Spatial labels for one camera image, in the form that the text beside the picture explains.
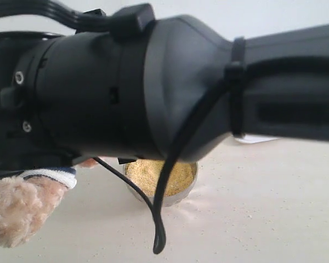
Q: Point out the teddy bear striped sweater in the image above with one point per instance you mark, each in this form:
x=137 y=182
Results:
x=28 y=198

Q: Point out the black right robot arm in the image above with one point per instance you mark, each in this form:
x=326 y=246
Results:
x=171 y=91

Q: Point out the yellow millet grains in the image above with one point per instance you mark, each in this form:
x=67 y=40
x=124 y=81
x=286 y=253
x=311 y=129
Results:
x=145 y=174

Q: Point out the steel bowl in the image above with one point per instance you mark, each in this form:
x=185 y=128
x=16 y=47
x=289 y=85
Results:
x=172 y=200

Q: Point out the white rectangular tray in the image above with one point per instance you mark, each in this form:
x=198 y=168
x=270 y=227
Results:
x=254 y=139

